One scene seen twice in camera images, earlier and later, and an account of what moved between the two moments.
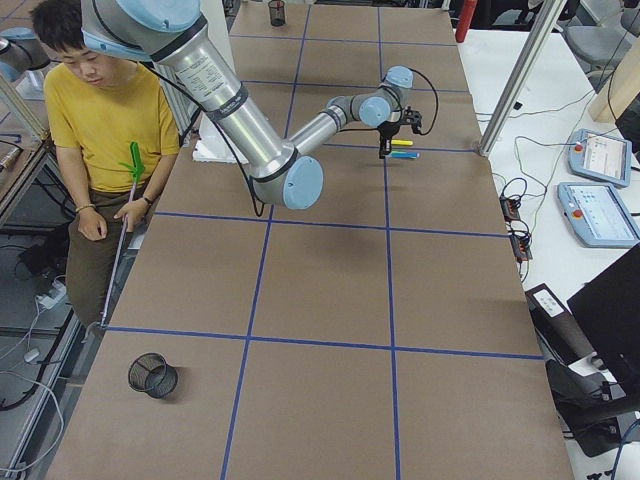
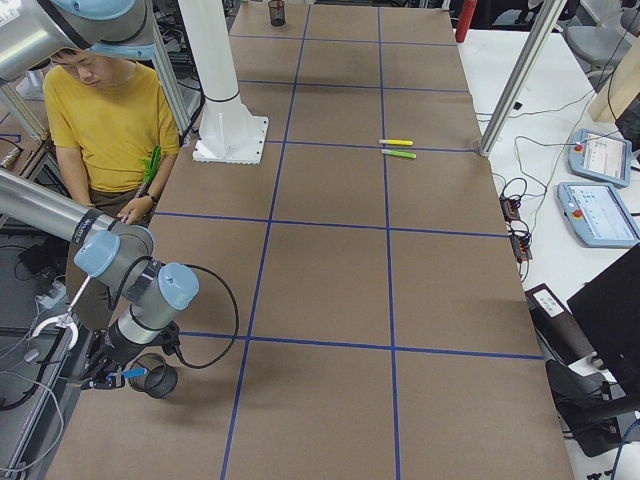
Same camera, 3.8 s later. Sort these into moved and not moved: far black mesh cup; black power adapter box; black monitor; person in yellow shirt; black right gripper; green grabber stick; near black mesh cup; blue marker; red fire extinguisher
Moved: black right gripper; green grabber stick; blue marker
Not moved: black monitor; black power adapter box; person in yellow shirt; near black mesh cup; red fire extinguisher; far black mesh cup
